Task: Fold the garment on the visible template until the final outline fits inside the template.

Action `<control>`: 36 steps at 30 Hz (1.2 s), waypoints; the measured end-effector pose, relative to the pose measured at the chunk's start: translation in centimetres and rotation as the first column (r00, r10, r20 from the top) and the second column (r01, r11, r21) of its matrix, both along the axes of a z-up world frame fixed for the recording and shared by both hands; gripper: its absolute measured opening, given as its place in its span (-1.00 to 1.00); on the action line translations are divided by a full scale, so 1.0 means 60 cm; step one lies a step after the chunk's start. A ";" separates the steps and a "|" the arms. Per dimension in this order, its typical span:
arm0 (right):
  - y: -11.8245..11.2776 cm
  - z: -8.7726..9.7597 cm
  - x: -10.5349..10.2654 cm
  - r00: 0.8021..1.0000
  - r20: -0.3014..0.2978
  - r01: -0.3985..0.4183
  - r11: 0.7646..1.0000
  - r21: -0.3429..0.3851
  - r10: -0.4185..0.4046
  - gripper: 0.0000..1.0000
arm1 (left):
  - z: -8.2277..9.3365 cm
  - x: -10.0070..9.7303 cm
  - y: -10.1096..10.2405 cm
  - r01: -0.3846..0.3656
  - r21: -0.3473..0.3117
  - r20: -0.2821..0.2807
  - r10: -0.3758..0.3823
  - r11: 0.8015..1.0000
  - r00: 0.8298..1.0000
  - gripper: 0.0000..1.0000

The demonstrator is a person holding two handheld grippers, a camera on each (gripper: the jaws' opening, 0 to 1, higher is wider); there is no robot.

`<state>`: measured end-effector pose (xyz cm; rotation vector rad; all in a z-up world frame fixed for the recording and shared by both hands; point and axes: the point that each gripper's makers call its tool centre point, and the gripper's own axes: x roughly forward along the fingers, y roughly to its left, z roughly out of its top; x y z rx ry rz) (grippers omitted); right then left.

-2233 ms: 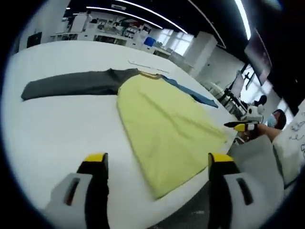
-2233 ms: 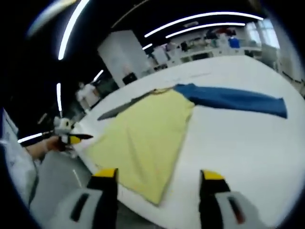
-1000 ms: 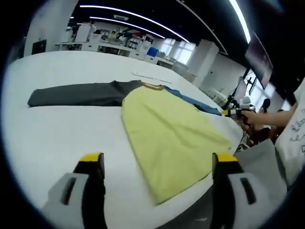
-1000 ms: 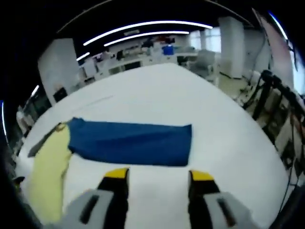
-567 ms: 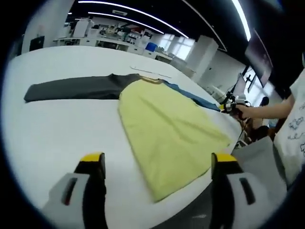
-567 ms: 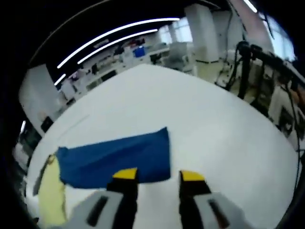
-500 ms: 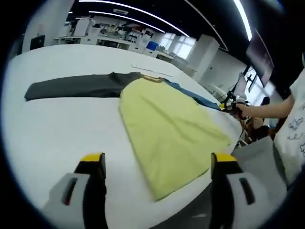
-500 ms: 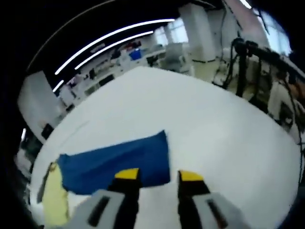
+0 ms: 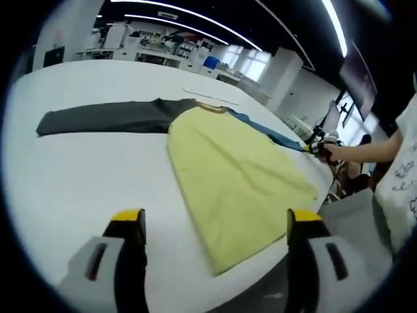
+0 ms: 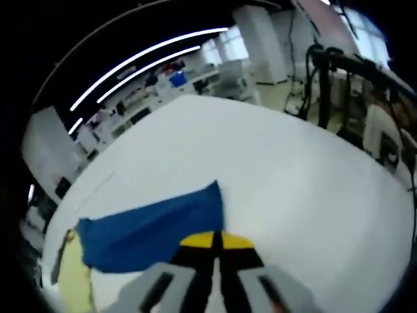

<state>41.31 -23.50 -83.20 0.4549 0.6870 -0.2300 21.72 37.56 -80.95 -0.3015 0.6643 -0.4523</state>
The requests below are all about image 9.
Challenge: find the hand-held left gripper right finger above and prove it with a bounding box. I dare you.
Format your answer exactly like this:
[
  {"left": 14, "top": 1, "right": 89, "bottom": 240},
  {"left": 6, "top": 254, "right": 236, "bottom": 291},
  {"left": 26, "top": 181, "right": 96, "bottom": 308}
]
[{"left": 285, "top": 209, "right": 369, "bottom": 313}]

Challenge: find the long curved ceiling light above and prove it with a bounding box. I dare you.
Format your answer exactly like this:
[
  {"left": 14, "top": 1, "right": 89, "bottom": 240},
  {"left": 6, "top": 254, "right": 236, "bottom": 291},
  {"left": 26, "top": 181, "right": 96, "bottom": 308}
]
[{"left": 110, "top": 0, "right": 263, "bottom": 52}]

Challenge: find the desktop monitor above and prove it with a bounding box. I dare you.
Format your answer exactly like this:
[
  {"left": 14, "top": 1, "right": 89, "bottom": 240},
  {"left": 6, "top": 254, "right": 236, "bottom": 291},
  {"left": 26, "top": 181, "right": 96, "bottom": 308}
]
[{"left": 321, "top": 100, "right": 340, "bottom": 132}]

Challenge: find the black chair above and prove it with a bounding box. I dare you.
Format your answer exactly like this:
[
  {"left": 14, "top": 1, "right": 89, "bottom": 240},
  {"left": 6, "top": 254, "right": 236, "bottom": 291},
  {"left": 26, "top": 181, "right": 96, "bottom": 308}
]
[{"left": 43, "top": 46, "right": 66, "bottom": 68}]

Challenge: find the short curved ceiling light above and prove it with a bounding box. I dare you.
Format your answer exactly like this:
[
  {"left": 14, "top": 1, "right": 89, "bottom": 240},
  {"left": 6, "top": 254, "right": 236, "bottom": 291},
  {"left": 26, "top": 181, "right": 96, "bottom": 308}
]
[{"left": 124, "top": 13, "right": 236, "bottom": 46}]

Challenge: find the large hanging dark screen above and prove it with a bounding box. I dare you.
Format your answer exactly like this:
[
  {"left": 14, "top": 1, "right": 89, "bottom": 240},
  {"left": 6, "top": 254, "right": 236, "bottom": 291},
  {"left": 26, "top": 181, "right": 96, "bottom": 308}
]
[{"left": 338, "top": 40, "right": 379, "bottom": 122}]

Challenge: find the straight ceiling light strip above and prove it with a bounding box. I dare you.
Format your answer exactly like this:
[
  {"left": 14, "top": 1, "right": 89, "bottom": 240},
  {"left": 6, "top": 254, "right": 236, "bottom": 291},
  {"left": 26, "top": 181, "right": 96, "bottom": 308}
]
[{"left": 321, "top": 0, "right": 348, "bottom": 59}]

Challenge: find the white storage shelving row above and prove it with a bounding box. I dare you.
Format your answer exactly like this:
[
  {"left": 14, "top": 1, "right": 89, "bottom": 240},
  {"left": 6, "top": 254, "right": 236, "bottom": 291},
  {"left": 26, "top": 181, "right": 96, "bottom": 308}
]
[{"left": 76, "top": 21, "right": 229, "bottom": 80}]

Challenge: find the white template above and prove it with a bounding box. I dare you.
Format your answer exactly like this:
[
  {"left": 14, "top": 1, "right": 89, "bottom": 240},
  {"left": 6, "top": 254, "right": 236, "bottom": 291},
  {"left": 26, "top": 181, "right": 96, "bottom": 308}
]
[{"left": 182, "top": 85, "right": 242, "bottom": 107}]

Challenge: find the yellow garment with blue and grey sleeves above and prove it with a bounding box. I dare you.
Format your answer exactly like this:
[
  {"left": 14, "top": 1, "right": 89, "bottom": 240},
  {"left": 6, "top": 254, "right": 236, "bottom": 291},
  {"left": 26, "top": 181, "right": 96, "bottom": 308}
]
[{"left": 35, "top": 97, "right": 319, "bottom": 276}]

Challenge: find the person's white printed shirt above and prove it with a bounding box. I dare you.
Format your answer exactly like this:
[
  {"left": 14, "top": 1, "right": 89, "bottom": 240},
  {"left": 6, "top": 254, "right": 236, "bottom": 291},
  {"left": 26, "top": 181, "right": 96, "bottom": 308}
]
[{"left": 373, "top": 106, "right": 417, "bottom": 257}]

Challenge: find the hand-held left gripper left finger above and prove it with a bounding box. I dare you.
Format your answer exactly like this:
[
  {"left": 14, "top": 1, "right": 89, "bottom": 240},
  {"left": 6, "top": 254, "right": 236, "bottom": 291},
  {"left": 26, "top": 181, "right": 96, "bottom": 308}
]
[{"left": 60, "top": 207, "right": 149, "bottom": 313}]

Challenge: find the white square pillar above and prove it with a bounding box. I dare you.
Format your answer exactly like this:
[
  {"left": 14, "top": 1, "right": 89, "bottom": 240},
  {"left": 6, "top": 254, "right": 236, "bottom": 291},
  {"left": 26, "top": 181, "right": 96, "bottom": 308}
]
[
  {"left": 34, "top": 12, "right": 99, "bottom": 70},
  {"left": 263, "top": 46, "right": 304, "bottom": 111}
]

